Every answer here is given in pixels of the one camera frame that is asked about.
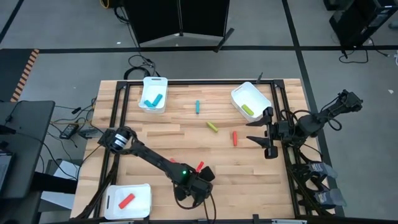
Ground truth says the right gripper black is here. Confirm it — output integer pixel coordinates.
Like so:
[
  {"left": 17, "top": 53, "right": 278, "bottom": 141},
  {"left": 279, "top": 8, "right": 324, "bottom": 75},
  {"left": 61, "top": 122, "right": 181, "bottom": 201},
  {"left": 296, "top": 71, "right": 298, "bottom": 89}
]
[{"left": 246, "top": 106, "right": 289, "bottom": 160}]

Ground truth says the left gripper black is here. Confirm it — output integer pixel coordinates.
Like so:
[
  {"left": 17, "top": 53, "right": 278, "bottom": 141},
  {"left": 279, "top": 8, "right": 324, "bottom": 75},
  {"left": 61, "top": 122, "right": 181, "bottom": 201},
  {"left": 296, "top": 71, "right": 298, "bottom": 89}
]
[{"left": 174, "top": 166, "right": 216, "bottom": 202}]

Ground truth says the white plastic bin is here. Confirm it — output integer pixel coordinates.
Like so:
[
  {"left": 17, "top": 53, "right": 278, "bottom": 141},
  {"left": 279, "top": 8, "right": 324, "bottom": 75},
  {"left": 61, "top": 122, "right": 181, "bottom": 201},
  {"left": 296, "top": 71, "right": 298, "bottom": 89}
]
[
  {"left": 230, "top": 81, "right": 272, "bottom": 123},
  {"left": 103, "top": 183, "right": 153, "bottom": 220},
  {"left": 138, "top": 76, "right": 169, "bottom": 114}
]

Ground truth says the grey weight bag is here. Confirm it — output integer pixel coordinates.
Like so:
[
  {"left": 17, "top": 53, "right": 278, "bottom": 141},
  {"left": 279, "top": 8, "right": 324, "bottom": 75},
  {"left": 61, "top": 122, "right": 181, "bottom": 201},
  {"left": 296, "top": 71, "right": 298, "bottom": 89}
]
[
  {"left": 307, "top": 161, "right": 338, "bottom": 180},
  {"left": 313, "top": 188, "right": 348, "bottom": 209}
]

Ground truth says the small grey box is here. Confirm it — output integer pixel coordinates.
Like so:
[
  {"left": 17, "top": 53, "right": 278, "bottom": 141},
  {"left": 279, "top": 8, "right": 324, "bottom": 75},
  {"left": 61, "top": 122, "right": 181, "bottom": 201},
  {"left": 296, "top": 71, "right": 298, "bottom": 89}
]
[{"left": 77, "top": 128, "right": 100, "bottom": 139}]

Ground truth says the white flat box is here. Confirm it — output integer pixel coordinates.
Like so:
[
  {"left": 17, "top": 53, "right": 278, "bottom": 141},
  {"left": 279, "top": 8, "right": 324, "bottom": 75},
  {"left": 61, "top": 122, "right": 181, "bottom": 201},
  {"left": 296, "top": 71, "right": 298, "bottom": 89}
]
[{"left": 46, "top": 159, "right": 83, "bottom": 181}]

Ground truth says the black power adapter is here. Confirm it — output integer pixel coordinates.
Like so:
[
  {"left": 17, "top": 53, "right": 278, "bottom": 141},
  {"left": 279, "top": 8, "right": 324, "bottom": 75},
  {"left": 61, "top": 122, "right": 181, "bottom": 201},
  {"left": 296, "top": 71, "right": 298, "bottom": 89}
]
[{"left": 58, "top": 123, "right": 80, "bottom": 140}]

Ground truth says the black equipment cart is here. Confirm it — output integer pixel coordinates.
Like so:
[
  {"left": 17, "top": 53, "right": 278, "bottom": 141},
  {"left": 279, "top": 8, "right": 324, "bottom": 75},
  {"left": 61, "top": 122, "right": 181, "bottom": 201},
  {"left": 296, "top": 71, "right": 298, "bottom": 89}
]
[{"left": 323, "top": 0, "right": 398, "bottom": 50}]

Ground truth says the black folding panel stand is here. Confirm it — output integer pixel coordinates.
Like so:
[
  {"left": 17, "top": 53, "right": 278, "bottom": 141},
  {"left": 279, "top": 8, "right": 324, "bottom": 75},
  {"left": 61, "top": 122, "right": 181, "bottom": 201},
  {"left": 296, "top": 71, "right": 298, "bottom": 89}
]
[{"left": 123, "top": 0, "right": 236, "bottom": 54}]

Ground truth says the black side desk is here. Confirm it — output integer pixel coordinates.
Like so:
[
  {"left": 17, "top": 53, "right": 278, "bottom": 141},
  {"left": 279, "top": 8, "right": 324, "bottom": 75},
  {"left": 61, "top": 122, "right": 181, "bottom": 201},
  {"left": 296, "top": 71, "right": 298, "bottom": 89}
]
[{"left": 0, "top": 100, "right": 78, "bottom": 224}]

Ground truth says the black mat orange striped edge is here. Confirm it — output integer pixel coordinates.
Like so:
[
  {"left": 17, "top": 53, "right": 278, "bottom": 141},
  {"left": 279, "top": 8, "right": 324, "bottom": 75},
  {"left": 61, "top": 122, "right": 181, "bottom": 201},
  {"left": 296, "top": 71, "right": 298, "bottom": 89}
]
[{"left": 0, "top": 49, "right": 40, "bottom": 103}]

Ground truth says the black aluminium table frame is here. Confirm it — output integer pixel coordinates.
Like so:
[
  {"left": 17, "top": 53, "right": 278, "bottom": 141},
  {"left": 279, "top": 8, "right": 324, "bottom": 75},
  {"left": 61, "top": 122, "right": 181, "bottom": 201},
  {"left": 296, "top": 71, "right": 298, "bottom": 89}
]
[{"left": 74, "top": 78, "right": 340, "bottom": 224}]

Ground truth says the black floor cable with plug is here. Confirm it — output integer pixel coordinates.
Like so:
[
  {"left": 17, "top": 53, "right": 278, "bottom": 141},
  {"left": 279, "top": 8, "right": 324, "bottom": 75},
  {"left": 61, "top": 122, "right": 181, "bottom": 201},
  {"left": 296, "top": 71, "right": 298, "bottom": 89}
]
[{"left": 338, "top": 49, "right": 389, "bottom": 65}]

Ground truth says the thick black coiled cable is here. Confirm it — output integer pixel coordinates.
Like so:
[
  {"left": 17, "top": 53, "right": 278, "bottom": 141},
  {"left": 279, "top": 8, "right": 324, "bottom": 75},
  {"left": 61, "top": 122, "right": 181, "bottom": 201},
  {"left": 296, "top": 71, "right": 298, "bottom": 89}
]
[{"left": 123, "top": 66, "right": 161, "bottom": 80}]

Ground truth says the black cable under desk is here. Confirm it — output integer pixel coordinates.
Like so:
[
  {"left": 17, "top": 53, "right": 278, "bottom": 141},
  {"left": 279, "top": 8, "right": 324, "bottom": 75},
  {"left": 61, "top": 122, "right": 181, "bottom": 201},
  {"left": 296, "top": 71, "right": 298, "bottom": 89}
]
[{"left": 39, "top": 141, "right": 103, "bottom": 181}]

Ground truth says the thin black floor cable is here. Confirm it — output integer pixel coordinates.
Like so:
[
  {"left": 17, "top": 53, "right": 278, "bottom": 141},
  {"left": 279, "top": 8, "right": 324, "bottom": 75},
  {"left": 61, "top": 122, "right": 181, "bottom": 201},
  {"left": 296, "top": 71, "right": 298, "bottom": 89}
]
[{"left": 113, "top": 4, "right": 156, "bottom": 77}]

